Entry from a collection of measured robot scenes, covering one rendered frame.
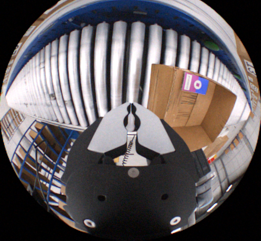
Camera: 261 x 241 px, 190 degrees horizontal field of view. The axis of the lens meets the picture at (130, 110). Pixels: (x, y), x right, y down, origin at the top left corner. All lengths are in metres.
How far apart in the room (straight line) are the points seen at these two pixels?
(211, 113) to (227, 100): 0.14
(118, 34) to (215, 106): 0.55
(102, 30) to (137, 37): 0.13
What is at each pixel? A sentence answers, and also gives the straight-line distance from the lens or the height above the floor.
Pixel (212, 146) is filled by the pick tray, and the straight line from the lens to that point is 1.16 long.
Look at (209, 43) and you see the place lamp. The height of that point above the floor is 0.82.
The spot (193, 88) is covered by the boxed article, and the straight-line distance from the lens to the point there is 0.38.
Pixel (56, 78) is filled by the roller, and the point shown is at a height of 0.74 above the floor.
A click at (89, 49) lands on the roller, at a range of 0.35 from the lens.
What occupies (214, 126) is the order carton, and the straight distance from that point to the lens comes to 0.54.
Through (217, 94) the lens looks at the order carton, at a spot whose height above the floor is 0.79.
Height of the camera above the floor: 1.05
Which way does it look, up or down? 57 degrees down
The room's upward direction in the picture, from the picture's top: 180 degrees clockwise
